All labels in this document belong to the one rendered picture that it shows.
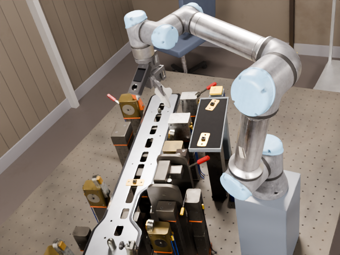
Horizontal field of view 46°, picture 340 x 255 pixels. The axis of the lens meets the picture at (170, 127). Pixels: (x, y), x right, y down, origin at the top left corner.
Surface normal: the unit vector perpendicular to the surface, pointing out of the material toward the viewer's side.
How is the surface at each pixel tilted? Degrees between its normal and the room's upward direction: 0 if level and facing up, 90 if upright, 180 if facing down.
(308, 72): 0
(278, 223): 90
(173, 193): 90
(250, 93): 83
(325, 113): 0
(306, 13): 90
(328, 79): 0
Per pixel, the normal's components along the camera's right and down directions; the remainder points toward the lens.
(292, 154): -0.18, -0.77
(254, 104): -0.68, 0.45
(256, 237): -0.47, 0.62
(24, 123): 0.87, 0.17
